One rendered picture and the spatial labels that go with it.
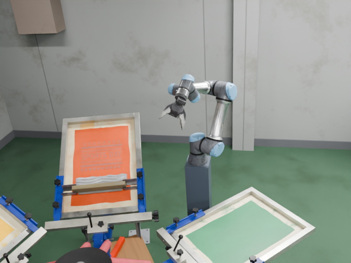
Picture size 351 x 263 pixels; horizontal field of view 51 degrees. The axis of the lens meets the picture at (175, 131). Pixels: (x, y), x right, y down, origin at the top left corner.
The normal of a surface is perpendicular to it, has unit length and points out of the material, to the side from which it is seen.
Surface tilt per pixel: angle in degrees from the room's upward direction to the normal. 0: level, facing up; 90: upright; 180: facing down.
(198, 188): 90
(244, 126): 90
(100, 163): 32
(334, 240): 0
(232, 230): 0
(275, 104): 90
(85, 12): 90
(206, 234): 0
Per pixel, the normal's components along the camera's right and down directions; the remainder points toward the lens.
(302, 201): -0.07, -0.89
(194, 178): -0.19, 0.46
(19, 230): 0.42, -0.67
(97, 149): -0.01, -0.51
